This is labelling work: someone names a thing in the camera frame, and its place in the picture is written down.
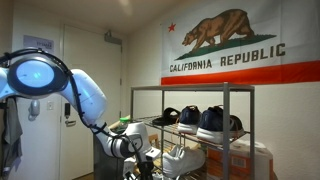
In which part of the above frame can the dark grey bin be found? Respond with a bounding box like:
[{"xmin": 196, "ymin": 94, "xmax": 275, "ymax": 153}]
[{"xmin": 93, "ymin": 133, "xmax": 126, "ymax": 180}]

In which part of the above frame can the brown paper roll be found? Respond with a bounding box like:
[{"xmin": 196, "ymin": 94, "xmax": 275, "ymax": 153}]
[{"xmin": 108, "ymin": 119, "xmax": 122, "ymax": 131}]

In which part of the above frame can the white door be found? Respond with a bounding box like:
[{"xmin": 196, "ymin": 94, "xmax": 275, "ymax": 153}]
[{"xmin": 59, "ymin": 24, "xmax": 123, "ymax": 180}]

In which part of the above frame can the white wall device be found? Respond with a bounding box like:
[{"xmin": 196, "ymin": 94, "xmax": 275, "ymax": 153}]
[{"xmin": 28, "ymin": 98, "xmax": 41, "ymax": 122}]

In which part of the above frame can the light wooden table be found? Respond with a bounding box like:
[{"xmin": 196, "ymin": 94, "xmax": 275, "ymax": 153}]
[{"xmin": 148, "ymin": 133, "xmax": 201, "ymax": 174}]

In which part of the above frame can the grey door closer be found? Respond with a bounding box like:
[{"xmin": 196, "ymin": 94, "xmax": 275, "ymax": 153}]
[{"xmin": 103, "ymin": 29, "xmax": 123, "ymax": 46}]

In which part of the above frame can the grey hanging cloth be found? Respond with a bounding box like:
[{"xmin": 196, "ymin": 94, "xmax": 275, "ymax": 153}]
[{"xmin": 0, "ymin": 97, "xmax": 24, "ymax": 178}]

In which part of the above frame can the paper wall sign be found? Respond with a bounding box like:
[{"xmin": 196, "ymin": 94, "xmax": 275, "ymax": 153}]
[{"xmin": 23, "ymin": 34, "xmax": 55, "ymax": 54}]

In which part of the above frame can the California Republic flag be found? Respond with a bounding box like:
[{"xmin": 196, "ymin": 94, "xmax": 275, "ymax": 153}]
[{"xmin": 160, "ymin": 0, "xmax": 320, "ymax": 86}]

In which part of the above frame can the navy sneaker white sole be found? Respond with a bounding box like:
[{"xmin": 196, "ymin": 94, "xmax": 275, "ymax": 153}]
[
  {"xmin": 177, "ymin": 105, "xmax": 203, "ymax": 135},
  {"xmin": 195, "ymin": 105, "xmax": 246, "ymax": 145}
]

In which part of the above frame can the grey metal shoe rack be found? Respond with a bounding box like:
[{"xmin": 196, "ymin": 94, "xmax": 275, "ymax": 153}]
[{"xmin": 129, "ymin": 83, "xmax": 256, "ymax": 180}]

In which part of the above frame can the door lock with handle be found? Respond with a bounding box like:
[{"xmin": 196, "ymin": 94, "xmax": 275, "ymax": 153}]
[{"xmin": 64, "ymin": 102, "xmax": 77, "ymax": 128}]

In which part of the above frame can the green lid jar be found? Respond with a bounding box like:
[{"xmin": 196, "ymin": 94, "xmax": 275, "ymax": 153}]
[{"xmin": 118, "ymin": 116, "xmax": 131, "ymax": 128}]

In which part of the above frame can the orange cardboard box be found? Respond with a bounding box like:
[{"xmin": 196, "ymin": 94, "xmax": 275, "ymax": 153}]
[{"xmin": 206, "ymin": 139, "xmax": 275, "ymax": 180}]

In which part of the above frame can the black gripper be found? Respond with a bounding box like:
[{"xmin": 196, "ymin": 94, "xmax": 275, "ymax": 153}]
[{"xmin": 137, "ymin": 160, "xmax": 155, "ymax": 180}]

